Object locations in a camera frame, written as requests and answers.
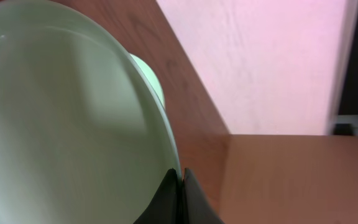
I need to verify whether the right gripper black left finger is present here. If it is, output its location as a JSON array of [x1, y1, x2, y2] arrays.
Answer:
[[134, 169, 178, 224]]

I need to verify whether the white plate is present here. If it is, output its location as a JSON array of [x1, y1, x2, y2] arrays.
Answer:
[[0, 1, 180, 223], [130, 54, 165, 108]]

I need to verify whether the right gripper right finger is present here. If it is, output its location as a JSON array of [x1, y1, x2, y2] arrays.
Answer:
[[183, 168, 224, 224]]

